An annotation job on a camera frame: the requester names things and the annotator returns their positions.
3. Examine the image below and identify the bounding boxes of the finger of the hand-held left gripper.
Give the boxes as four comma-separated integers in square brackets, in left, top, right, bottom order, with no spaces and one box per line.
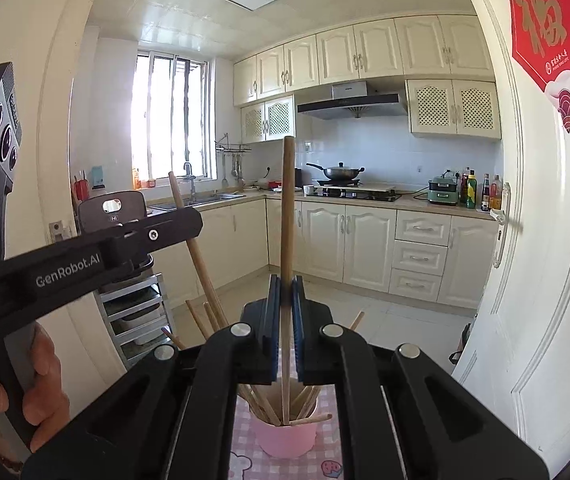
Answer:
[81,208,204,262]

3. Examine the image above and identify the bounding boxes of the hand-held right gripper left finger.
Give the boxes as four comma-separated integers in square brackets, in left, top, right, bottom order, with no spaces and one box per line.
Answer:
[22,274,283,480]

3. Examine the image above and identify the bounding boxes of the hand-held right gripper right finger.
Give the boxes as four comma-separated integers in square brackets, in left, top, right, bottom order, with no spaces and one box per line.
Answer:
[291,274,550,480]

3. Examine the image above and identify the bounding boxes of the bundle of wooden chopsticks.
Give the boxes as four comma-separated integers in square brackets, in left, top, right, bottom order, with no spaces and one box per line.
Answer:
[162,297,334,428]

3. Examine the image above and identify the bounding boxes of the pink cup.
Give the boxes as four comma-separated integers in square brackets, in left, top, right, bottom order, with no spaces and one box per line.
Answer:
[252,395,318,458]

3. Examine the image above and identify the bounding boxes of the person's left hand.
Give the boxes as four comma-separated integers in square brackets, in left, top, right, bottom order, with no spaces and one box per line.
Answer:
[0,322,70,467]

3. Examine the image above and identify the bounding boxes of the black kitchen appliance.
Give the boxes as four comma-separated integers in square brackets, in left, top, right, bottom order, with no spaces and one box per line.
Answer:
[77,190,153,273]

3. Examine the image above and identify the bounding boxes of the chrome faucet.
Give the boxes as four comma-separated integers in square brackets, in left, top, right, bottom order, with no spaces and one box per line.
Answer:
[183,161,198,204]

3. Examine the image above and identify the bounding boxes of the steel kitchen sink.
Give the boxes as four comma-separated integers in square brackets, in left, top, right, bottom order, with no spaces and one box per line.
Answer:
[152,192,246,211]

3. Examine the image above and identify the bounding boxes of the metal tray rack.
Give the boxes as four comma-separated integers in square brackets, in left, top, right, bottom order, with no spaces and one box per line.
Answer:
[97,255,176,371]

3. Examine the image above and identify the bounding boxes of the hanging utensil rack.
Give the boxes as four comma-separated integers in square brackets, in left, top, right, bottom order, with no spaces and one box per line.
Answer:
[215,133,253,188]

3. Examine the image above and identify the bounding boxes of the kitchen window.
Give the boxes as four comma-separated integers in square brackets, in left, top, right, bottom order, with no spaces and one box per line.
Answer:
[132,50,216,183]

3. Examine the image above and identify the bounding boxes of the cream lower kitchen cabinets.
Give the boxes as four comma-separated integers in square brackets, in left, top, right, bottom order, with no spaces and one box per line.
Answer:
[147,195,500,311]

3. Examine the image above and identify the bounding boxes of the gas stove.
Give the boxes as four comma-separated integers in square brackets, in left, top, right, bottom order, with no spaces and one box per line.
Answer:
[315,180,403,203]

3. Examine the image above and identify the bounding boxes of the steel wok with lid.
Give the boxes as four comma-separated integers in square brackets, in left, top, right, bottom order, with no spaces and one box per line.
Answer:
[306,161,366,182]

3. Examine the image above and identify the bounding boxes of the black bag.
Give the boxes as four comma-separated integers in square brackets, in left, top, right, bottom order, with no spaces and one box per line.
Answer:
[449,322,473,366]

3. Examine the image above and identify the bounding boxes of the green countertop appliance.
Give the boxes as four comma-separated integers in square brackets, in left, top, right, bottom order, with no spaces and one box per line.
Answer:
[427,172,460,206]

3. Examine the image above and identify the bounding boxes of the range hood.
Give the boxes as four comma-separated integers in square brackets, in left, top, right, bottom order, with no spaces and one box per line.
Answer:
[297,80,408,121]

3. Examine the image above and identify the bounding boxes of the white door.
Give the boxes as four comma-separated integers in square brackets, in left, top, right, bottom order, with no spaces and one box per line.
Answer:
[452,0,570,478]

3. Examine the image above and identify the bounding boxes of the red paper door decoration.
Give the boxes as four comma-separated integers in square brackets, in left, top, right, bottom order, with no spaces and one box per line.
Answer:
[507,0,570,133]

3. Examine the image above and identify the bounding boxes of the metal door handle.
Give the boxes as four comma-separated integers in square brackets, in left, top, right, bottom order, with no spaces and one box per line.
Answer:
[490,182,523,268]

